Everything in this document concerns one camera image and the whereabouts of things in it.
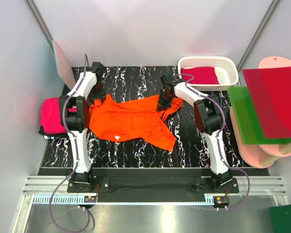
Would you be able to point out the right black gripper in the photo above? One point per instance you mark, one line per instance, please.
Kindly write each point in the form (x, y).
(163, 105)

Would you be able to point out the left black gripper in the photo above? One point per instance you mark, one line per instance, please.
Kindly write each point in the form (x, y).
(101, 95)

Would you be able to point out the orange t shirt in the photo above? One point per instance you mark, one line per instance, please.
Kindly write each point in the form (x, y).
(133, 119)

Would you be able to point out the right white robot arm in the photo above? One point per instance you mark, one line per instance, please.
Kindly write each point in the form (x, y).
(209, 120)

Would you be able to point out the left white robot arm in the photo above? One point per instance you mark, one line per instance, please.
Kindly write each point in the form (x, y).
(75, 118)

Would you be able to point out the dark red t shirt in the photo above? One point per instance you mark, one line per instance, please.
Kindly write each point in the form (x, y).
(202, 75)

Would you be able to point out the folded pink t shirt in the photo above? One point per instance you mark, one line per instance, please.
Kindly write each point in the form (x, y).
(50, 116)

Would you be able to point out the white plastic basket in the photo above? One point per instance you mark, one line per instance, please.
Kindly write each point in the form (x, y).
(225, 70)

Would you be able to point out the folded black t shirt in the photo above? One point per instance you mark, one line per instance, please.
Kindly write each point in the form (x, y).
(52, 136)

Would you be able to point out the green plastic board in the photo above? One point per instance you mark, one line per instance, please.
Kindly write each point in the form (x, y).
(247, 119)

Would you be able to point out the red plastic board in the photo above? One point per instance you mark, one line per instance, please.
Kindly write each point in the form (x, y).
(270, 92)

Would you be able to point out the pink wooden stand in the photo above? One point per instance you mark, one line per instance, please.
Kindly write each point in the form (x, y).
(261, 156)

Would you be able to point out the dark green board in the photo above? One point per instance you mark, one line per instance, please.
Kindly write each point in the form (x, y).
(281, 218)

